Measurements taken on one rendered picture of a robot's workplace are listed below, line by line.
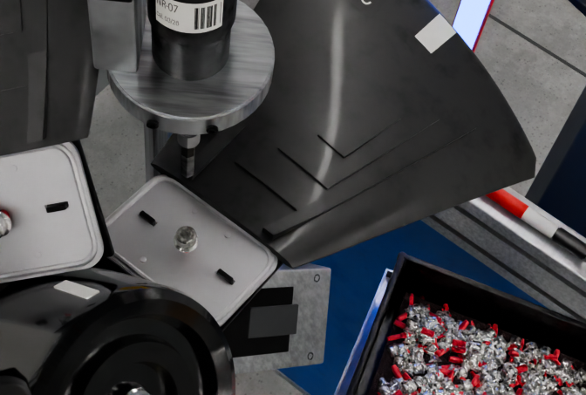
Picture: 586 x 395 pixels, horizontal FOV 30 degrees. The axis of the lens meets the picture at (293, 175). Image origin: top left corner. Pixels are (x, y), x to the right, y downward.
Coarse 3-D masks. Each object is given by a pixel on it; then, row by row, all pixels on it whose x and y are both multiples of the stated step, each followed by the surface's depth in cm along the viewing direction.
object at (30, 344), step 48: (0, 288) 57; (48, 288) 52; (96, 288) 51; (144, 288) 51; (0, 336) 51; (48, 336) 49; (96, 336) 49; (144, 336) 52; (192, 336) 54; (0, 384) 49; (48, 384) 48; (96, 384) 50; (144, 384) 53; (192, 384) 54
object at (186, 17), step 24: (168, 0) 40; (192, 0) 40; (216, 0) 40; (168, 24) 41; (192, 24) 41; (216, 24) 42; (168, 48) 43; (192, 48) 43; (216, 48) 43; (168, 72) 44; (192, 72) 44; (216, 72) 45
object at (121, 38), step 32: (96, 0) 41; (128, 0) 40; (96, 32) 42; (128, 32) 42; (256, 32) 46; (96, 64) 44; (128, 64) 44; (256, 64) 45; (128, 96) 44; (160, 96) 44; (192, 96) 44; (224, 96) 44; (256, 96) 44; (160, 128) 44; (192, 128) 44; (224, 128) 45
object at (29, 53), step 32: (0, 0) 50; (32, 0) 50; (64, 0) 50; (0, 32) 50; (32, 32) 50; (64, 32) 50; (0, 64) 50; (32, 64) 50; (64, 64) 50; (0, 96) 51; (32, 96) 50; (64, 96) 51; (0, 128) 51; (32, 128) 51; (64, 128) 51
